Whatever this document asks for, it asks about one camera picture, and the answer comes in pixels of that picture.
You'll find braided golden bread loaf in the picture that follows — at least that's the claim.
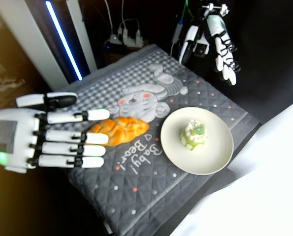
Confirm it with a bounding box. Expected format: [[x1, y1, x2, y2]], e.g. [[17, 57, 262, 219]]
[[86, 117, 150, 148]]

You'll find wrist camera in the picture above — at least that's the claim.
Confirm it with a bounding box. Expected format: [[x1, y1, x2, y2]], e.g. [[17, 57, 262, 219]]
[[195, 43, 210, 57]]

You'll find white power cable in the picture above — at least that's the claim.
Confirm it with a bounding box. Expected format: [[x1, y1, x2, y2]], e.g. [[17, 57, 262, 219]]
[[118, 0, 141, 35], [103, 0, 114, 37]]

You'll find blue-white light strip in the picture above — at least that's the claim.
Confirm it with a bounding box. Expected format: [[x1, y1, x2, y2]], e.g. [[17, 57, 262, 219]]
[[45, 0, 83, 81]]

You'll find green white cupcake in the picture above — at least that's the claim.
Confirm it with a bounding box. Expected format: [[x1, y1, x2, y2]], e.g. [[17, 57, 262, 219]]
[[180, 119, 208, 150]]

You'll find cream round plate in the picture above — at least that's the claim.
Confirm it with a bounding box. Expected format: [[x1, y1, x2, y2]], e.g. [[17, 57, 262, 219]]
[[160, 106, 234, 176]]

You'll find white panel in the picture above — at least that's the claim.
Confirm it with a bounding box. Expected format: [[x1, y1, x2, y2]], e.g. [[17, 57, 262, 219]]
[[169, 95, 293, 236]]

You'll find green cable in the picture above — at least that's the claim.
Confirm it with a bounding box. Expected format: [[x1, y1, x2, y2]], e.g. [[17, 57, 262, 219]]
[[182, 0, 194, 23]]

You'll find white power strip with plugs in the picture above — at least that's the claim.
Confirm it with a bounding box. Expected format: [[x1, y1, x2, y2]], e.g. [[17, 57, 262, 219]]
[[109, 24, 144, 49]]

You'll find white pillar with dark groove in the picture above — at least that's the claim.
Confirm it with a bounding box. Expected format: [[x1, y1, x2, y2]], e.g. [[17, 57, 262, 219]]
[[0, 0, 98, 91]]

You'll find grey quilt with bear print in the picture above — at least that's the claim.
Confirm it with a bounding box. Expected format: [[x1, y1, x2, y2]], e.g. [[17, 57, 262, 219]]
[[51, 44, 261, 236]]

